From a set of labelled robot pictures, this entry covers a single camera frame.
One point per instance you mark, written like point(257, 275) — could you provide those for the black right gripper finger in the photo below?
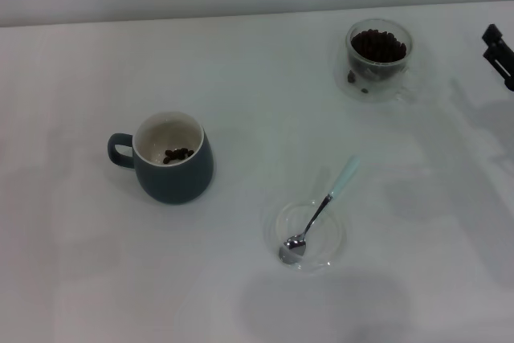
point(493, 34)
point(502, 64)

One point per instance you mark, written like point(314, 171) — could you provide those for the clear glass saucer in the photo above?
point(327, 238)

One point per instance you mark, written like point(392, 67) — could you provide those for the dark blue-grey ceramic mug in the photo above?
point(176, 182)

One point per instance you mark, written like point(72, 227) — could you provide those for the coffee beans in glass cup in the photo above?
point(377, 47)

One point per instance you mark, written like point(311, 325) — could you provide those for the clear double-walled glass cup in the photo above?
point(383, 93)

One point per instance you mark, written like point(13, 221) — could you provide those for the large stray coffee bean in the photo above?
point(352, 76)

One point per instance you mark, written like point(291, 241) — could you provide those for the coffee beans in mug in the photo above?
point(178, 155)

